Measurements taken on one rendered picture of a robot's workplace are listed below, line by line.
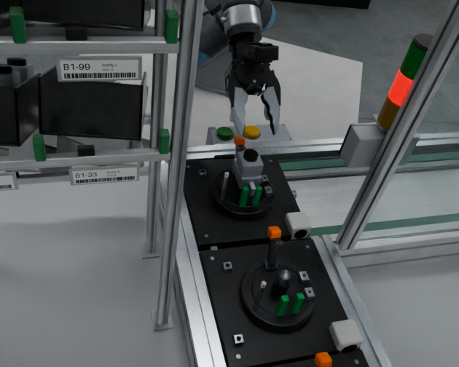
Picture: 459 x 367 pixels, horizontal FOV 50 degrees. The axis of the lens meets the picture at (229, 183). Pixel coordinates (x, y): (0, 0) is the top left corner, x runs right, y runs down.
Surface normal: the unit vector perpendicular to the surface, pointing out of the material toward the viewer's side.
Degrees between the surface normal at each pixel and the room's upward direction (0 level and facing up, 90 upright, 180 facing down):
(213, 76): 90
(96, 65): 90
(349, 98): 0
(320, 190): 0
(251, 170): 90
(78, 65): 90
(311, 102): 0
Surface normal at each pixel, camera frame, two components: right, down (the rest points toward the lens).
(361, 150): 0.24, 0.72
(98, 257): 0.15, -0.70
